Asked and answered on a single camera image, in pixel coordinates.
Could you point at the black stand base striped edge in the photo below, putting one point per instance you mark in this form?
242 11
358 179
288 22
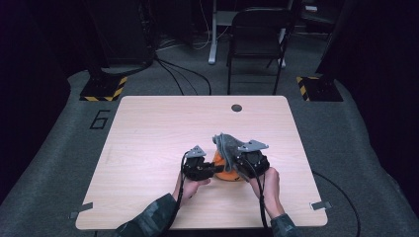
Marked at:
321 89
103 89

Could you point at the person's right hand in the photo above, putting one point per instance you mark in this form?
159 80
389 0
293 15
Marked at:
268 191

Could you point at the orange plush toy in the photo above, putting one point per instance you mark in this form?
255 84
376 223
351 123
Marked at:
220 174

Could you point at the person's left hand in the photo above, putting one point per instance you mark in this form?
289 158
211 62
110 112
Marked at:
192 189

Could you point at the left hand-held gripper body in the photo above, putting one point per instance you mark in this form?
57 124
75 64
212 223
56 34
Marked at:
196 168

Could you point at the white desk leg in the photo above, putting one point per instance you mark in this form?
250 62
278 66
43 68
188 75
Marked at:
213 39

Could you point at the grey terry cloth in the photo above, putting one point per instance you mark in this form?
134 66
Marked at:
229 146

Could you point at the grey tape strip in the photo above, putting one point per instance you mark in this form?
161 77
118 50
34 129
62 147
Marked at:
81 209
321 205

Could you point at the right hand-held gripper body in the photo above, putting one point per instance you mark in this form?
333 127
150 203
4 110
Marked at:
255 163

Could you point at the black folding chair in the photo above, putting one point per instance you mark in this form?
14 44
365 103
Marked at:
257 33

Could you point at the round table grommet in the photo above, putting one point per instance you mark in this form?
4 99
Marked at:
236 108

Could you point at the dark cabinet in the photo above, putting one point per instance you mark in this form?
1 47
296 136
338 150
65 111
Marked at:
122 33

